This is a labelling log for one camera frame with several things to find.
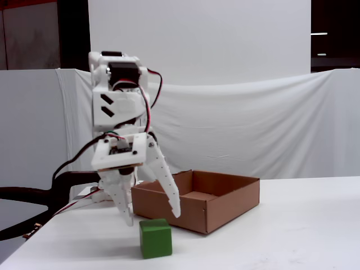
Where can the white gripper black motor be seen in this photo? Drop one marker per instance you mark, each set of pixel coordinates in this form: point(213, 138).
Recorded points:
point(161, 163)

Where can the green cube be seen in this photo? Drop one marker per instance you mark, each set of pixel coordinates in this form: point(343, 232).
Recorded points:
point(156, 242)

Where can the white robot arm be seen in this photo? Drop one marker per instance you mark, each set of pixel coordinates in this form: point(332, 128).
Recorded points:
point(112, 112)

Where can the brown cardboard box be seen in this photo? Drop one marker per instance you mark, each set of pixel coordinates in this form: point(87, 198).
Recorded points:
point(230, 202)

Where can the black chair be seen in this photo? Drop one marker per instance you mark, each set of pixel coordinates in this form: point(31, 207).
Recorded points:
point(28, 194)

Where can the white cloth backdrop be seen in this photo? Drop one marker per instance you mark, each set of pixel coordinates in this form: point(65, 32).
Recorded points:
point(253, 126)

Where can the white backdrop board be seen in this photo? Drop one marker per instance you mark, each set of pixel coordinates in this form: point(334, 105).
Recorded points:
point(197, 36)

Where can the brown door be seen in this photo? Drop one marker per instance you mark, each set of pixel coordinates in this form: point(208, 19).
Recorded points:
point(31, 36)

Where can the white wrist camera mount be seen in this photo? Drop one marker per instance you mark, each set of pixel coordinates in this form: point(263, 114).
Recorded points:
point(101, 161)

